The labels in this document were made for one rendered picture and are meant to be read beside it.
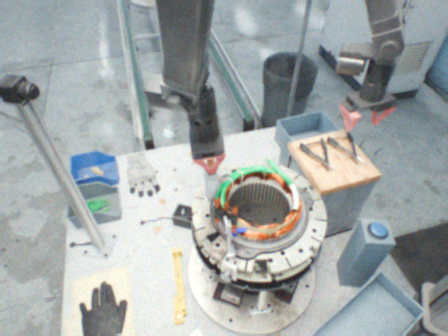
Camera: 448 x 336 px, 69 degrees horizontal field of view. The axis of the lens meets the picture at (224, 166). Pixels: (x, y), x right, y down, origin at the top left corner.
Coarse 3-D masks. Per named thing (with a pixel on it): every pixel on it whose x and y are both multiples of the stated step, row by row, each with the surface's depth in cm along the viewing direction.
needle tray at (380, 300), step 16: (368, 288) 72; (384, 288) 72; (400, 288) 68; (352, 304) 70; (368, 304) 70; (384, 304) 70; (400, 304) 70; (416, 304) 66; (336, 320) 67; (352, 320) 67; (368, 320) 67; (384, 320) 67; (400, 320) 67; (416, 320) 64
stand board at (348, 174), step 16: (288, 144) 99; (304, 160) 93; (336, 160) 93; (352, 160) 93; (368, 160) 93; (320, 176) 89; (336, 176) 89; (352, 176) 89; (368, 176) 89; (320, 192) 86
